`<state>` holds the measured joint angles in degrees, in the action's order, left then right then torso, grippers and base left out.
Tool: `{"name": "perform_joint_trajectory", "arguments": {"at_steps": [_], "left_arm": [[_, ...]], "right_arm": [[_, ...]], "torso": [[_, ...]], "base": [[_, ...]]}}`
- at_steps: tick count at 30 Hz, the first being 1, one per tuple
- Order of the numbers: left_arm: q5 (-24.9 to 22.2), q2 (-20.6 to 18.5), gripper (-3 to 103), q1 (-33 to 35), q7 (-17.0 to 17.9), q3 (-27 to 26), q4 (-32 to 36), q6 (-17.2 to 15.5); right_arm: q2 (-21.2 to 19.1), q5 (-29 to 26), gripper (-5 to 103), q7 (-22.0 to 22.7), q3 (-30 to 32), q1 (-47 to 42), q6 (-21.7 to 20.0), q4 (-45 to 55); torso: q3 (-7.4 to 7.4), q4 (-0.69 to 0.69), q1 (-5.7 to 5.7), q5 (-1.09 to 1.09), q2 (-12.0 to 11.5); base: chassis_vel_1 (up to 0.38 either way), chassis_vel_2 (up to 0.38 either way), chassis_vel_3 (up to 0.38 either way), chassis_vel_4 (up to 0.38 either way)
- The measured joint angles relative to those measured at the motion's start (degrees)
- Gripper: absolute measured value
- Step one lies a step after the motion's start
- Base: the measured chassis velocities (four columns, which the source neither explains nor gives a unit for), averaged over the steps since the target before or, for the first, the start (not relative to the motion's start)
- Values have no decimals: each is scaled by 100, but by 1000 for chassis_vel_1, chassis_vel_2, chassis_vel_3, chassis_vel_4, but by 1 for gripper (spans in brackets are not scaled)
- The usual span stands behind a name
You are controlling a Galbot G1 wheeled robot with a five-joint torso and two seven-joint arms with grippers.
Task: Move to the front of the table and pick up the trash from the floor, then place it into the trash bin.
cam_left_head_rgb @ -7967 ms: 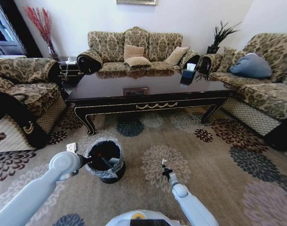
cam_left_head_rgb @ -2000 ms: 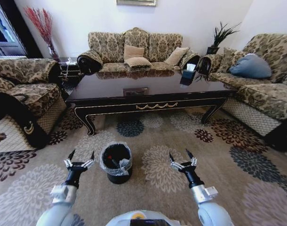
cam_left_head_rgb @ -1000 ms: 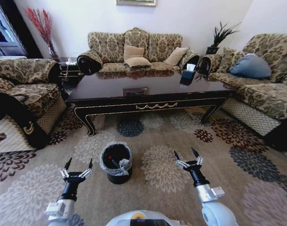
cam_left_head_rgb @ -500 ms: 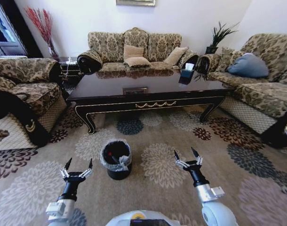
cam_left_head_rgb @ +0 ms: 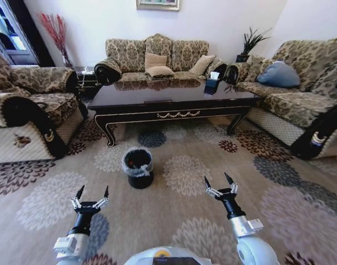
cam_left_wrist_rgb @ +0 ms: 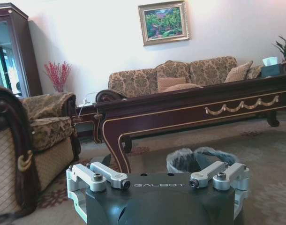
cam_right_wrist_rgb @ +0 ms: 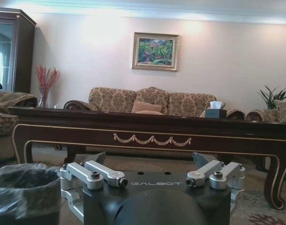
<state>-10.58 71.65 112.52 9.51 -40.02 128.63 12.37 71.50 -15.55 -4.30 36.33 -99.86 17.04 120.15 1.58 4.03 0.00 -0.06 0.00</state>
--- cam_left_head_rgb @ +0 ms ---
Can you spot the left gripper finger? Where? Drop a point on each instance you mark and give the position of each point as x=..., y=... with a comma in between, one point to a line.
x=78, y=198
x=103, y=201

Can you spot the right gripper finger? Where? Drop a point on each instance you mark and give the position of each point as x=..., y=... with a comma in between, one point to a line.
x=231, y=183
x=210, y=189

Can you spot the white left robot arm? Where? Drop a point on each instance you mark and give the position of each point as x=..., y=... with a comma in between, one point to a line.
x=70, y=247

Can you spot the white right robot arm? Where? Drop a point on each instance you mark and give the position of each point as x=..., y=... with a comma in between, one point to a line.
x=250, y=240

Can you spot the black lined trash bin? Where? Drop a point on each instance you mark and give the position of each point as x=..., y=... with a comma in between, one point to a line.
x=138, y=168

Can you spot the floral patterned carpet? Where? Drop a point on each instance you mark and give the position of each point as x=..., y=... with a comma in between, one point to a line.
x=168, y=193

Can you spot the white robot front shell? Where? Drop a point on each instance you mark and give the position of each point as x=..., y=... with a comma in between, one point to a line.
x=168, y=257

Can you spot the dark glossy coffee table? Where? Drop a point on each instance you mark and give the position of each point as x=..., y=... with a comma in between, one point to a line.
x=171, y=102

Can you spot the patterned armchair sofa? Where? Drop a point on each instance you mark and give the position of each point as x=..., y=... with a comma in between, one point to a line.
x=27, y=110

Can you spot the dark tissue box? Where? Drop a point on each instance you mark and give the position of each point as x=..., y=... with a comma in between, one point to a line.
x=211, y=84

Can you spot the patterned long sofa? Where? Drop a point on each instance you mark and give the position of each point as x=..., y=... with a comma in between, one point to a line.
x=298, y=94

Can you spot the dark side table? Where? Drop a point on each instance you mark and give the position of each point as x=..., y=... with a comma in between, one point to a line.
x=84, y=80

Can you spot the blue round cushion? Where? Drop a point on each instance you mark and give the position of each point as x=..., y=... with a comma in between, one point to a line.
x=280, y=74

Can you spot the tan cushion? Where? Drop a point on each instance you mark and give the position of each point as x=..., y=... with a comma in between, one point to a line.
x=159, y=71
x=202, y=64
x=155, y=60

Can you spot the patterned three-seat sofa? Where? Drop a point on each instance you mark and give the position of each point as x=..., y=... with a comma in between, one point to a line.
x=157, y=58

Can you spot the green potted plant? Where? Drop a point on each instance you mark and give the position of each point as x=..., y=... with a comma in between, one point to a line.
x=251, y=42

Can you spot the red branches in vase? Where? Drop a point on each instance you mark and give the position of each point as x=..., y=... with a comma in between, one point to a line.
x=56, y=36

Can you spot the glass door cabinet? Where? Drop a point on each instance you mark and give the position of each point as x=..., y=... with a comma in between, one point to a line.
x=12, y=33

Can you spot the framed wall picture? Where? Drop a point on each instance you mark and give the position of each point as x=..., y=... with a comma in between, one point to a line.
x=158, y=4

